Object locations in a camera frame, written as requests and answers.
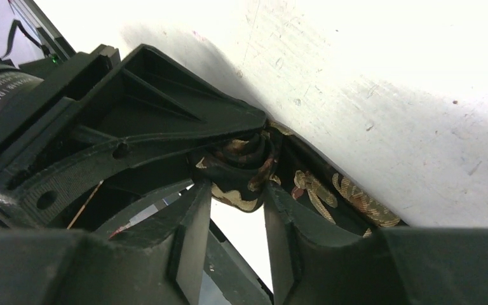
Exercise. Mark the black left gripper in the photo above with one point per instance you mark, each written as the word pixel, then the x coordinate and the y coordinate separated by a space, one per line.
pixel 34 95

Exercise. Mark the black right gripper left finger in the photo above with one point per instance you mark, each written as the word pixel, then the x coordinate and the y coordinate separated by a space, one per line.
pixel 157 261

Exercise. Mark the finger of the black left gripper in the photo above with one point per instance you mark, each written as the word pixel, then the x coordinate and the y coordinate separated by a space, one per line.
pixel 148 108

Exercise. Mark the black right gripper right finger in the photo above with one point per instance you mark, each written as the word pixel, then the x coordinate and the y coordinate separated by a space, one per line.
pixel 316 262

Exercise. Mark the black gold floral tie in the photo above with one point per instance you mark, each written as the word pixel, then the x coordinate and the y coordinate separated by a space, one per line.
pixel 241 168

